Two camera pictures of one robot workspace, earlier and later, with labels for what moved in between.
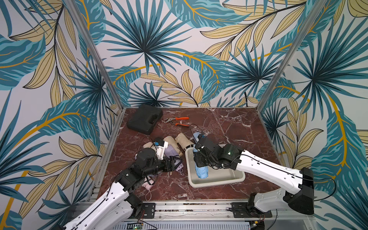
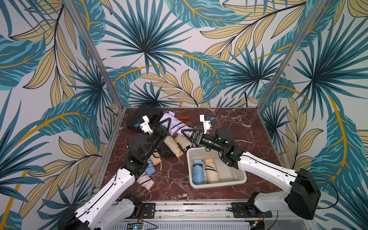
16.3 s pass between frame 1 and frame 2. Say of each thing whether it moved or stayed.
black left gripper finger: moved
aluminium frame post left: stayed
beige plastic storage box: stayed
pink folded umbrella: stayed
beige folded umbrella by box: stayed
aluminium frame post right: stayed
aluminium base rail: stayed
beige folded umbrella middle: stayed
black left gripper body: moved
